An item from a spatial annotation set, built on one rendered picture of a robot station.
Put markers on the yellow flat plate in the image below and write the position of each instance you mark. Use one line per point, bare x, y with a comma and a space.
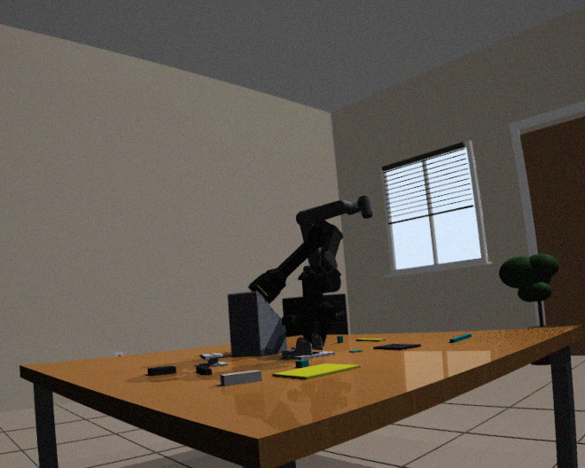
316, 371

